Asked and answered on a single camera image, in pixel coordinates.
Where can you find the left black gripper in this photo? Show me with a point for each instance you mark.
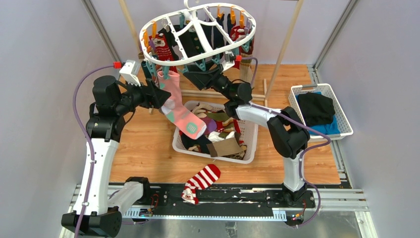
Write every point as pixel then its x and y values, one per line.
pixel 153 96

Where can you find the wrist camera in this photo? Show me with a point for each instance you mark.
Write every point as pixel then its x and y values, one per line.
pixel 129 71
pixel 229 60

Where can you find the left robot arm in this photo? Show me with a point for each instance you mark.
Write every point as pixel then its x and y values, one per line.
pixel 95 213

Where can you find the dark teal sock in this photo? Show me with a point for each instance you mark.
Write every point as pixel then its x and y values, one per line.
pixel 149 74

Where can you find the red white striped sock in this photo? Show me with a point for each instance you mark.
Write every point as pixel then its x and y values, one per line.
pixel 200 181

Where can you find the teal clip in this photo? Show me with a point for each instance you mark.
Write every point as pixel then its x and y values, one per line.
pixel 201 64

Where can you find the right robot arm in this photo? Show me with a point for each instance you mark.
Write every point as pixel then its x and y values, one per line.
pixel 289 136

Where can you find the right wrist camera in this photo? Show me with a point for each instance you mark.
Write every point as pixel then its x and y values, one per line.
pixel 229 60

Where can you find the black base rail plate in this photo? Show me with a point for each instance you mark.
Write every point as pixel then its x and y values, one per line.
pixel 221 201

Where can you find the white side basket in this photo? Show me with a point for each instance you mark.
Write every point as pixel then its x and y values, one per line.
pixel 341 122

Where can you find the pink sock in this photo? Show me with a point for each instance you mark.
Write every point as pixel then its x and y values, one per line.
pixel 175 111

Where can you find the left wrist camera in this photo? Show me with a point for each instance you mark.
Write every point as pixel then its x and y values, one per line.
pixel 129 71

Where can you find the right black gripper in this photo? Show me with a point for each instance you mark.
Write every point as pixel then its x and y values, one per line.
pixel 202 80

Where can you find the red hanging sock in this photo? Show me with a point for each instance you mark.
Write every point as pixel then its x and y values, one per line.
pixel 238 33

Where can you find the brown ribbed sock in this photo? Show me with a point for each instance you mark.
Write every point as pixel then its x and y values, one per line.
pixel 225 147

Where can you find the red patterned sock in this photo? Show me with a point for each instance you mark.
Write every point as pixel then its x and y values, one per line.
pixel 163 50

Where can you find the white sock laundry basket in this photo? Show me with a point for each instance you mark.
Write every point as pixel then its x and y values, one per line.
pixel 219 127

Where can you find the tan striped hanging sock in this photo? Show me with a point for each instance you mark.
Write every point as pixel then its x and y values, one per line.
pixel 245 68

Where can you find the black folded garment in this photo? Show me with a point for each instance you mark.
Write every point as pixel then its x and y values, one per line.
pixel 316 108

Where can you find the white round clip hanger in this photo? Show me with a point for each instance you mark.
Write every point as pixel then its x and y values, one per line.
pixel 181 21

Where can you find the black hanging sock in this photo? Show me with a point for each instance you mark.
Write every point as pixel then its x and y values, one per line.
pixel 190 41

